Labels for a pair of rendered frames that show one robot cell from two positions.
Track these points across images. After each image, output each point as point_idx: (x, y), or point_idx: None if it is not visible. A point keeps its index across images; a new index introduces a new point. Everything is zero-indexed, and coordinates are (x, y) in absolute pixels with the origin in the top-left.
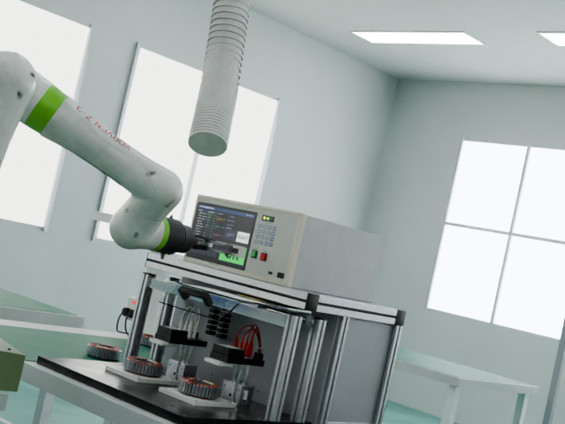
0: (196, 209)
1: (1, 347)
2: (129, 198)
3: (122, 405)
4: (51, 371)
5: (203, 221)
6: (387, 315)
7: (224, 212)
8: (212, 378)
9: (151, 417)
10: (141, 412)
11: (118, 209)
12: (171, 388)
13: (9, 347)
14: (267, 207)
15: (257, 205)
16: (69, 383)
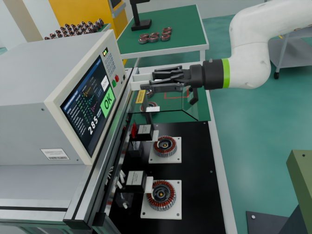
0: (65, 116)
1: (309, 156)
2: (267, 44)
3: (220, 149)
4: (229, 230)
5: (79, 115)
6: None
7: (85, 83)
8: (103, 189)
9: (216, 132)
10: (216, 139)
11: (269, 59)
12: (172, 159)
13: (302, 162)
14: (101, 43)
15: (97, 48)
16: (230, 196)
